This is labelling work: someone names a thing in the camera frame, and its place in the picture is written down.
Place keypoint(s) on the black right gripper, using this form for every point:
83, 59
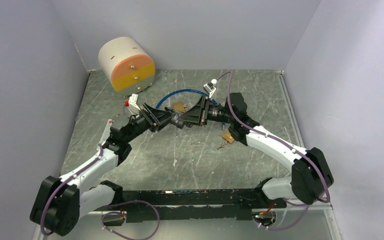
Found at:
196, 114

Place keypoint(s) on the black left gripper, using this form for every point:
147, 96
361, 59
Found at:
156, 117

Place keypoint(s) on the blue cable lock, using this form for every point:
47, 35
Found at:
176, 94

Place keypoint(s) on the long shackle brass padlock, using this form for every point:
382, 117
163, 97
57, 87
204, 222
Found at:
228, 137

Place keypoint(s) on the black padlock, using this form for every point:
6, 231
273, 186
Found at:
181, 120

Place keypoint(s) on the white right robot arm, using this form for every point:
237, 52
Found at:
310, 175

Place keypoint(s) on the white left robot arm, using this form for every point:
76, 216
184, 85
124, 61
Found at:
62, 201

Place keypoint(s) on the plastic packaging card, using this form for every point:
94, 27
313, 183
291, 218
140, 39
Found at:
106, 132

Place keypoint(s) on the beige cylinder drawer box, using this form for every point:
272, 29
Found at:
126, 65

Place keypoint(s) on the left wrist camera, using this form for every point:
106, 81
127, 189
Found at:
132, 104

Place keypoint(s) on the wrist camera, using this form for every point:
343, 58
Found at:
210, 88
132, 104

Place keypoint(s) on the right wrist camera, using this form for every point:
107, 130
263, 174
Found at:
210, 88

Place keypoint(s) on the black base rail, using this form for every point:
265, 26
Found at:
150, 205

